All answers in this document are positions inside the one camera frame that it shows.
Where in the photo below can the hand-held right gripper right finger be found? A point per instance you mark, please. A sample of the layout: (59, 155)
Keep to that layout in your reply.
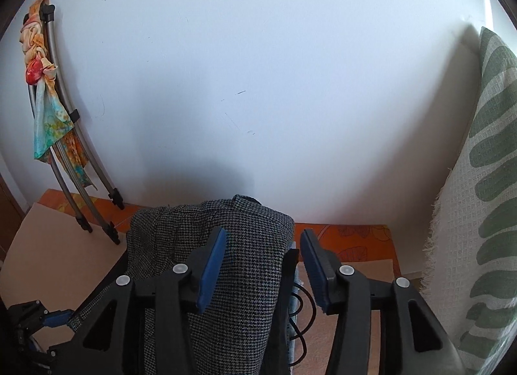
(317, 274)

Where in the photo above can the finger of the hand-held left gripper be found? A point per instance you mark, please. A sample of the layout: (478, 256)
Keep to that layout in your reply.
(58, 318)

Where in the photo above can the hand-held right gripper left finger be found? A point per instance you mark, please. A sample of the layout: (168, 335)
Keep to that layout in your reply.
(210, 274)

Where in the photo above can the grey tweed pants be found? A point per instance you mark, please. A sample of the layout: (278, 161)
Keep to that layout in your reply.
(250, 278)

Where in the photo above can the white green patterned throw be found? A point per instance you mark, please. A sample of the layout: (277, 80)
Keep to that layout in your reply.
(476, 217)

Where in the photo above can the colourful scarf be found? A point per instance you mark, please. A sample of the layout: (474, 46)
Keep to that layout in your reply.
(44, 116)

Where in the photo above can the silver tripod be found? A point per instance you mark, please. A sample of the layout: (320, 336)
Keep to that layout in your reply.
(74, 113)

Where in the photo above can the wooden door frame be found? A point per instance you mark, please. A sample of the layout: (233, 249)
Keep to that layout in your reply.
(8, 201)

